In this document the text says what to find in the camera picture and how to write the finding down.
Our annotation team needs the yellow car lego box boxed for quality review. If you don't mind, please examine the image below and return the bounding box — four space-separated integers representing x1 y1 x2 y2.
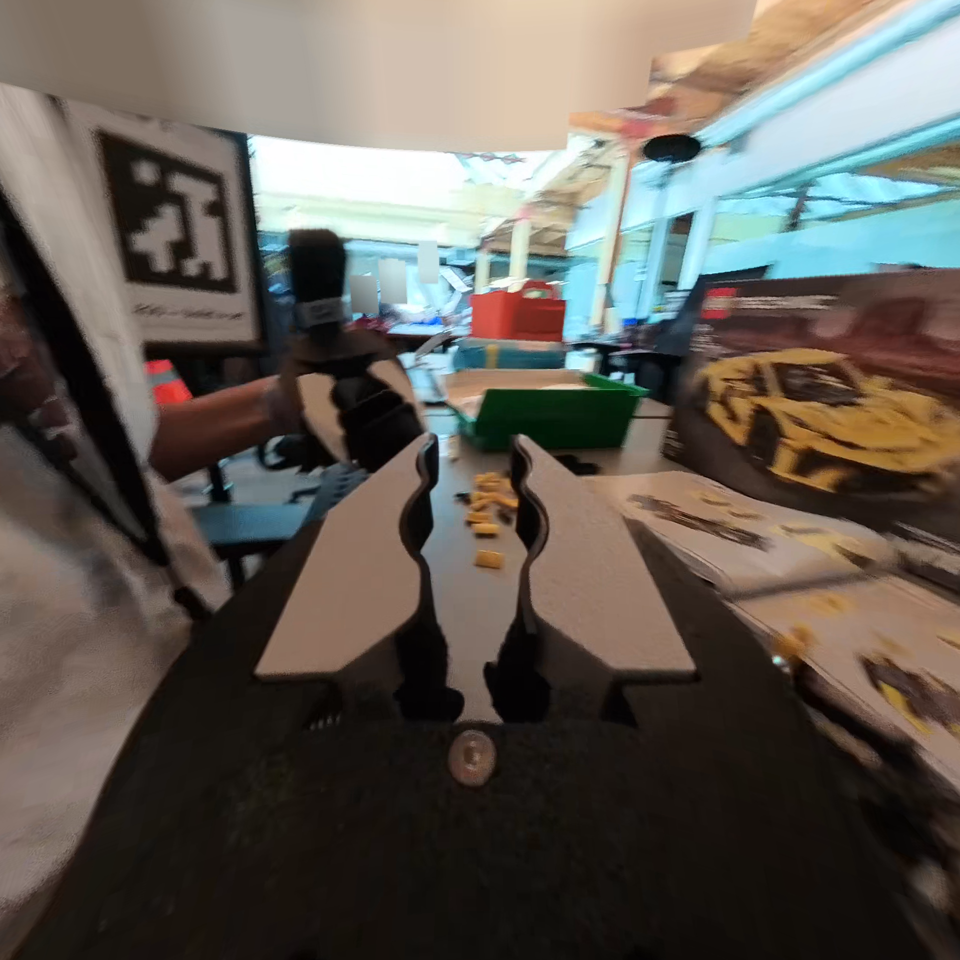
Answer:
660 268 960 552

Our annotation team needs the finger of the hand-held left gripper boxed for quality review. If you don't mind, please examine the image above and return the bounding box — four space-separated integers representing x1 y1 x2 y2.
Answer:
371 356 427 453
296 371 354 465

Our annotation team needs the blue plastic package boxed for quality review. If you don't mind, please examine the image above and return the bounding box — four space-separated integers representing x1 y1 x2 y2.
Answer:
453 337 565 372

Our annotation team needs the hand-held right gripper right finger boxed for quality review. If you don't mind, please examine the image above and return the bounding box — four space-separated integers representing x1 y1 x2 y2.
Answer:
510 433 699 680

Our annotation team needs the white printed sign board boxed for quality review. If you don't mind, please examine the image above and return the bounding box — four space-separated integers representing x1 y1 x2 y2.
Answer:
63 101 264 350

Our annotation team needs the red tote bag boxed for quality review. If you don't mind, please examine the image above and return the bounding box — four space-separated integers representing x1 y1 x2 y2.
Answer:
517 281 567 342

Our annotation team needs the flat white paper bag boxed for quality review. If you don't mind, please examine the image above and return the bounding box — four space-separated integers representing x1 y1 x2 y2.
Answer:
442 367 594 421

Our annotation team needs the green plastic bin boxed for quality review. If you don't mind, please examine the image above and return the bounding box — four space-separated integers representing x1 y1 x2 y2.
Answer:
456 372 651 453

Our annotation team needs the lego instruction booklet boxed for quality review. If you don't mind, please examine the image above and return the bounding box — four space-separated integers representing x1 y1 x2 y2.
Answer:
600 471 960 796

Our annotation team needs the black mesh chair seat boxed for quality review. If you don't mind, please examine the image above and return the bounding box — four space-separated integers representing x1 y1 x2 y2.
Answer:
191 501 316 547

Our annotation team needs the pile of yellow black lego pieces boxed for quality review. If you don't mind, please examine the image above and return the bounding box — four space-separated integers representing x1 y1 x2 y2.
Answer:
453 471 522 540

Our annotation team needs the black badge reel with lanyard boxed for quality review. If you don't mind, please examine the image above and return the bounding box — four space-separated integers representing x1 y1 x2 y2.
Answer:
0 187 211 618

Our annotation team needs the orange tote bag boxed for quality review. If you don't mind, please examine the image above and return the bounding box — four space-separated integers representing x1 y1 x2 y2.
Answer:
470 291 526 342

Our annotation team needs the person's left forearm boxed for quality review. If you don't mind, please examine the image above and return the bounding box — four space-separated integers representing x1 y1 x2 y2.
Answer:
150 372 301 481

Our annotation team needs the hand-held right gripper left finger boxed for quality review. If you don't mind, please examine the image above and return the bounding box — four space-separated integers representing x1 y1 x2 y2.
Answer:
255 433 440 680

